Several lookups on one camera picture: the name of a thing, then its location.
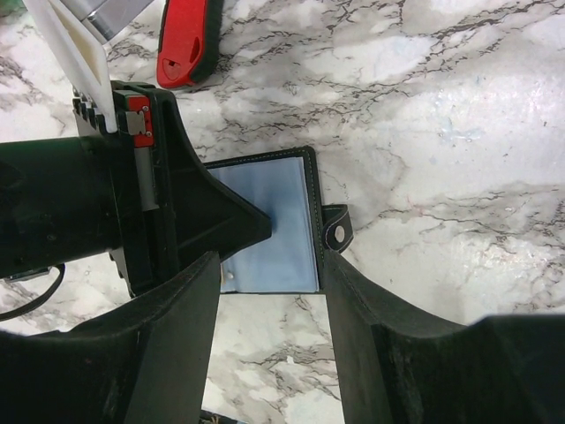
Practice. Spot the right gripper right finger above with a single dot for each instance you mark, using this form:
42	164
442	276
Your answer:
396	363

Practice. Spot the black leather card holder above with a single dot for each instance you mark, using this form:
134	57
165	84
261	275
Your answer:
285	185

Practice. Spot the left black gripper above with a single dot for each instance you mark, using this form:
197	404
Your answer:
71	198

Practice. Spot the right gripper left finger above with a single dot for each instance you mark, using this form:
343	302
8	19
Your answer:
143	362

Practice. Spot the red black utility knife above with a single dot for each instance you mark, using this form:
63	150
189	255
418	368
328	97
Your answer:
189	42

